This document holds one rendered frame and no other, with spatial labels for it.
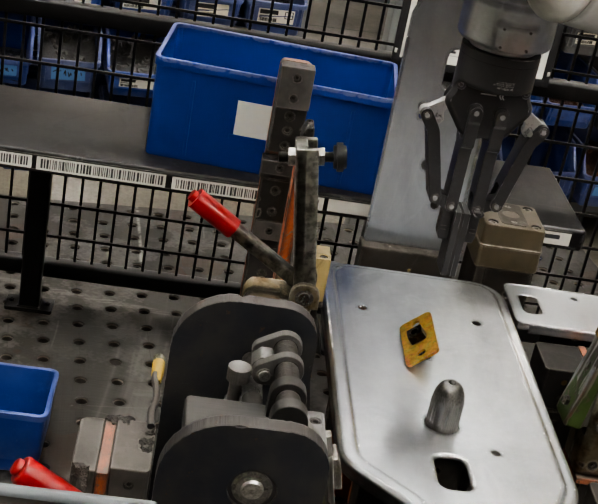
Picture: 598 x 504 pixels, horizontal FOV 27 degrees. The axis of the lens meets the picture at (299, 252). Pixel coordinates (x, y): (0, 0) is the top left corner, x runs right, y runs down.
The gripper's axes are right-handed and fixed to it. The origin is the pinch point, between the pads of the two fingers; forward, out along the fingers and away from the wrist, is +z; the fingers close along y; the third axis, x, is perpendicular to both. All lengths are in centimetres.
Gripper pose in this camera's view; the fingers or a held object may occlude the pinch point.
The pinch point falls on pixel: (453, 238)
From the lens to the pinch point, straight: 126.6
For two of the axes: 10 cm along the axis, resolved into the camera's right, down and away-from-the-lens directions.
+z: -1.7, 8.9, 4.3
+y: 9.8, 1.4, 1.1
